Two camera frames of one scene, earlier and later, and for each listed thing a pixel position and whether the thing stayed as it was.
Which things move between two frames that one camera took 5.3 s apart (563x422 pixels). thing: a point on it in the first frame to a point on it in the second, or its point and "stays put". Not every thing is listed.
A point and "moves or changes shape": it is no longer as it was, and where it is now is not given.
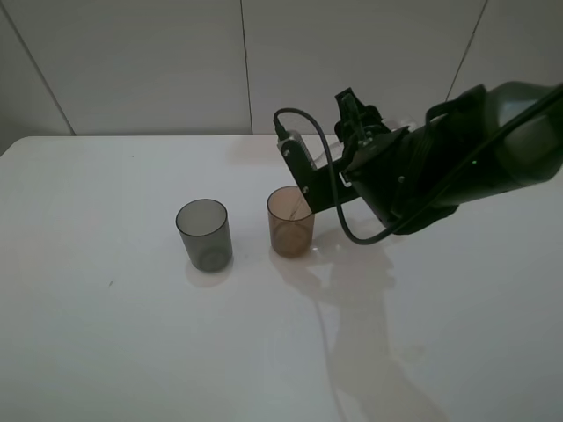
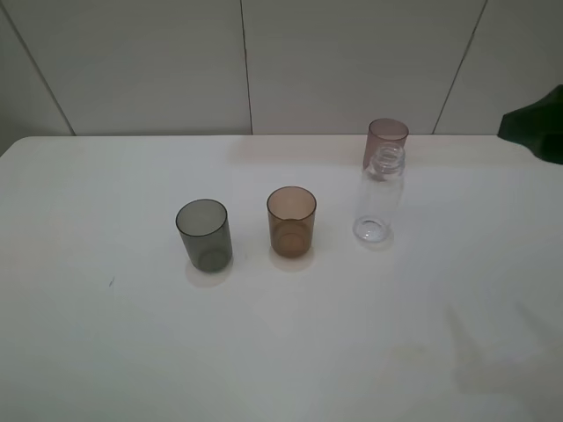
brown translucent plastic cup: [291, 222] stays put
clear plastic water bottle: [316, 151] moves or changes shape
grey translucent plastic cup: [203, 225] stays put
